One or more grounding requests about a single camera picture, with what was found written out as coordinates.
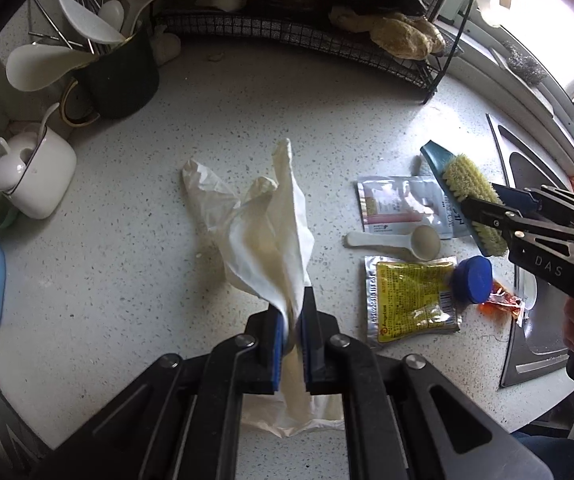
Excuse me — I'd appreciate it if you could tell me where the orange wrapper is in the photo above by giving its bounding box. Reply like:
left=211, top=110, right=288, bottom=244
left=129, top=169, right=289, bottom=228
left=477, top=280, right=526, bottom=329

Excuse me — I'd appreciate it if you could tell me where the white rice paddle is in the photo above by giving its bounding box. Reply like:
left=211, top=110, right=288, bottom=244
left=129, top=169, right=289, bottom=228
left=6, top=42, right=101, bottom=92

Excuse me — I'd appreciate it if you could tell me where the window with white frame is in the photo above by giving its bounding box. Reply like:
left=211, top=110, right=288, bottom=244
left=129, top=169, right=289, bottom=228
left=447, top=0, right=574, bottom=107

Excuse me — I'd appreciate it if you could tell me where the person's blue trouser leg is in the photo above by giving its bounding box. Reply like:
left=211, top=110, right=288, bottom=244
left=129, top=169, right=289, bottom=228
left=509, top=427, right=574, bottom=467

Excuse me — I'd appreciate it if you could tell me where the white plastic bag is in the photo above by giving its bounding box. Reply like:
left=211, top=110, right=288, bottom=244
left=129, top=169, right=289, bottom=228
left=182, top=137, right=346, bottom=439

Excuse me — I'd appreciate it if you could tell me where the steel wool scourer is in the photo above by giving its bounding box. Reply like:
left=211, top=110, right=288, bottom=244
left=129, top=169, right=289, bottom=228
left=502, top=40, right=550, bottom=86

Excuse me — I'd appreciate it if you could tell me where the large white spoon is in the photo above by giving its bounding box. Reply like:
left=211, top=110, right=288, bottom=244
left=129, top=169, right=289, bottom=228
left=56, top=0, right=126, bottom=45

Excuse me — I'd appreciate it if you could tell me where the silver pink sachet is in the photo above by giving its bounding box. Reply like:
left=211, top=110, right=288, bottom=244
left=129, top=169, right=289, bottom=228
left=357, top=175, right=460, bottom=240

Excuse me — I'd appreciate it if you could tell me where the yellow silver packet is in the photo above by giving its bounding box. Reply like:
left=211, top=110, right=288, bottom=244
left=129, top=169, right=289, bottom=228
left=364, top=255, right=462, bottom=351

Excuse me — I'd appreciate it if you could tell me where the stainless steel sink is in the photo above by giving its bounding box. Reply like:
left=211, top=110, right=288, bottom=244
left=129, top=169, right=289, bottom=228
left=487, top=112, right=574, bottom=389

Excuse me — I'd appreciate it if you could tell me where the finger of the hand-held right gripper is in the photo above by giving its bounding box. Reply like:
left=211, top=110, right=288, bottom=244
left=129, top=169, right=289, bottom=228
left=459, top=196, right=574, bottom=249
left=492, top=182, right=574, bottom=219

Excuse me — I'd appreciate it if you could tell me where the small white spoon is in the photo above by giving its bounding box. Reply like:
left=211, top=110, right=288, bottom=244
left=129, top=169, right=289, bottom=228
left=98, top=0, right=126, bottom=31

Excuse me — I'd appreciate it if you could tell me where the black wire rack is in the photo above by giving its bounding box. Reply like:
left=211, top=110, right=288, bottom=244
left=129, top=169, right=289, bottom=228
left=152, top=0, right=474, bottom=107

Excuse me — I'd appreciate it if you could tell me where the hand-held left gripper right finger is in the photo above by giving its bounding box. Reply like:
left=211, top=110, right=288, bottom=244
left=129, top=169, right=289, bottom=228
left=303, top=287, right=552, bottom=480

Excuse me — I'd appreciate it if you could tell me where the white measuring spoon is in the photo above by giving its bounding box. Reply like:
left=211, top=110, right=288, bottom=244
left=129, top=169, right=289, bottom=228
left=344, top=224, right=442, bottom=262

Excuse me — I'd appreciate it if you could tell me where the dark green utensil mug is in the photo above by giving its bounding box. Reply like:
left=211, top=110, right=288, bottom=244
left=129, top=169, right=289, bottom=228
left=62, top=20, right=161, bottom=129

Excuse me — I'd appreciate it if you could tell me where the blue bottle cap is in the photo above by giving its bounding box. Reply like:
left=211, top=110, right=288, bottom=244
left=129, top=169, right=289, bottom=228
left=451, top=255, right=494, bottom=305

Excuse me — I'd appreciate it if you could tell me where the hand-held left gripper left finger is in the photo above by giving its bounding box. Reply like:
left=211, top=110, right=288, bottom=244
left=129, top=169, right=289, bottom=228
left=32, top=309, right=289, bottom=480

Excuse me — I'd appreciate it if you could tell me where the teal scrub brush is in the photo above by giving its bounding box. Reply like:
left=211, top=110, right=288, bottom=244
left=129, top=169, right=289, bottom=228
left=419, top=140, right=510, bottom=260

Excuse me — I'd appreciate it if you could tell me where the white ceramic condiment pot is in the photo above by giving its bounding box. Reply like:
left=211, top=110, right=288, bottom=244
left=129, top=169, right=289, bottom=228
left=0, top=102, right=78, bottom=221

